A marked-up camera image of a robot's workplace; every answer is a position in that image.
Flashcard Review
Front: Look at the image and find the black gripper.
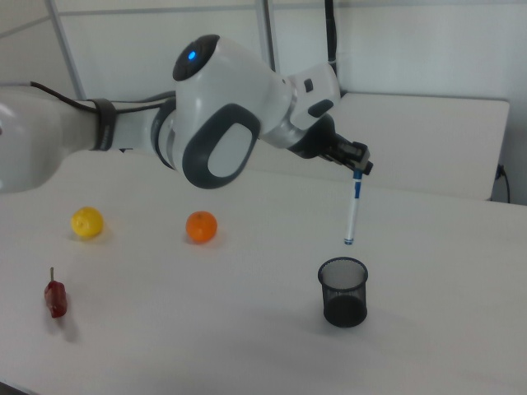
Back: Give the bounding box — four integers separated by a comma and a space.
296, 114, 375, 177

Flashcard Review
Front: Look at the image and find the blue and white marker pen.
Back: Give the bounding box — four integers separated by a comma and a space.
343, 168, 365, 247

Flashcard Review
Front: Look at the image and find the black mesh pen cup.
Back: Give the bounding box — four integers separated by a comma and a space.
316, 256, 369, 329

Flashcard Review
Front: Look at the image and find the orange fruit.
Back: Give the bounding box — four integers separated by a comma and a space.
185, 210, 218, 244

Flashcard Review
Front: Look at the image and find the yellow lemon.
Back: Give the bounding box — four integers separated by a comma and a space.
70, 206, 104, 238

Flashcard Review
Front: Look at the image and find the red pepper with stem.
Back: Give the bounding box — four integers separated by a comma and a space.
44, 267, 69, 319

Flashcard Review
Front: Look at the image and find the black camera stand pole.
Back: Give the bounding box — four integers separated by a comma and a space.
323, 0, 343, 81

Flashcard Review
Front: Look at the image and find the black cable with plug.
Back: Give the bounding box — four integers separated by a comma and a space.
495, 164, 512, 204

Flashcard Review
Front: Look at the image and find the grey vertical wall post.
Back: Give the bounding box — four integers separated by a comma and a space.
254, 0, 282, 75

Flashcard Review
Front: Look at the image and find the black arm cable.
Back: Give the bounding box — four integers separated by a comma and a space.
30, 81, 179, 152

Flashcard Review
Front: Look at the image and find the grey slanted wall post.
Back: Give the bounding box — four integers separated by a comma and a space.
45, 0, 88, 100

